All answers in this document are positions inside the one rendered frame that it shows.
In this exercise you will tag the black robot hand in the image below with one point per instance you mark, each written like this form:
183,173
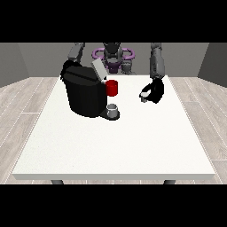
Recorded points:
156,91
68,66

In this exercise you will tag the small grey coffee pod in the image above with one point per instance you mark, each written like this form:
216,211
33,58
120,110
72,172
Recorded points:
144,96

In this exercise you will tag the black coffee machine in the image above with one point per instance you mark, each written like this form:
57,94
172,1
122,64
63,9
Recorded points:
84,91

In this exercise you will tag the pale grey machine lid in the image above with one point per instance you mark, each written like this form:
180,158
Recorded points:
99,68

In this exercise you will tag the red pod holder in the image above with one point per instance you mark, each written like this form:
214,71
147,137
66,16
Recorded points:
112,87

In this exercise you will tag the grey trunk with purple rings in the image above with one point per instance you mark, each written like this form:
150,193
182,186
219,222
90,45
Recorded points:
114,58

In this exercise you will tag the small grey cup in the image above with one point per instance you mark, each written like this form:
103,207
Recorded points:
112,110

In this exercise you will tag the dark table leg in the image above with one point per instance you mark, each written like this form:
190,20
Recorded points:
57,182
169,182

